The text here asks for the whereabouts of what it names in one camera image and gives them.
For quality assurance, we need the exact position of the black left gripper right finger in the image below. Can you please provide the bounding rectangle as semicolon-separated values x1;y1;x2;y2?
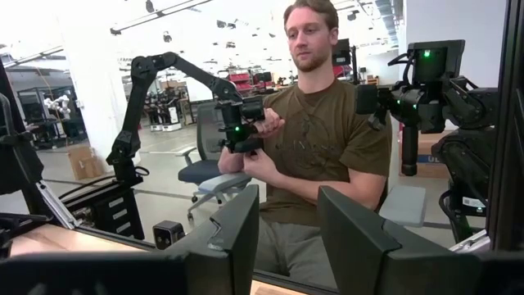
317;185;484;295

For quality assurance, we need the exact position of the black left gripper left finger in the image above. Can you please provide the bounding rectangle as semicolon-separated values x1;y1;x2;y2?
163;184;261;295

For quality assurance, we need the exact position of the black leader arm base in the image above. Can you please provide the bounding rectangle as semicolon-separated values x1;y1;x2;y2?
61;179;147;242

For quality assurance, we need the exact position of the grey armrest office chair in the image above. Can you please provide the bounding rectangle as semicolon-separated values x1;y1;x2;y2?
187;122;427;229

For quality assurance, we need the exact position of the blue seat office chair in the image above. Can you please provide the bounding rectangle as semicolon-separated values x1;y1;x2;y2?
176;100;230;222

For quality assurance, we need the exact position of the person's left hand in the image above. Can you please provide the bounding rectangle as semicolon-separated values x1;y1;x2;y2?
242;147;283;181

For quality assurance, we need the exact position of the person's hand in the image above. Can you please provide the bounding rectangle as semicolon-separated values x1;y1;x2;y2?
242;147;283;181
253;107;287;138

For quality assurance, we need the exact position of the person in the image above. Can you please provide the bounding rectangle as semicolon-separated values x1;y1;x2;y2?
216;0;394;290

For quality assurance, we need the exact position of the person's right hand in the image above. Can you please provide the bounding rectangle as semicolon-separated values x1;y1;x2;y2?
253;107;287;138

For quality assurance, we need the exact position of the red shelf unit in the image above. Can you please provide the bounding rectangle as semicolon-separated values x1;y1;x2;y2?
228;71;255;93

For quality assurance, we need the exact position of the black computer monitor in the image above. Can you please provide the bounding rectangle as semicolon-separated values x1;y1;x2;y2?
331;38;353;67

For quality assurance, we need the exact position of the white humanoid robot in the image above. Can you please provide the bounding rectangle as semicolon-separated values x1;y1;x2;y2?
43;93;74;120

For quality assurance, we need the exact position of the black table-level camera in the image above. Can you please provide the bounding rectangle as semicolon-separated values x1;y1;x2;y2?
152;220;187;251

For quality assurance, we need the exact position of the black aluminium table frame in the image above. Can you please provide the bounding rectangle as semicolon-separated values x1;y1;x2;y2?
0;0;524;257

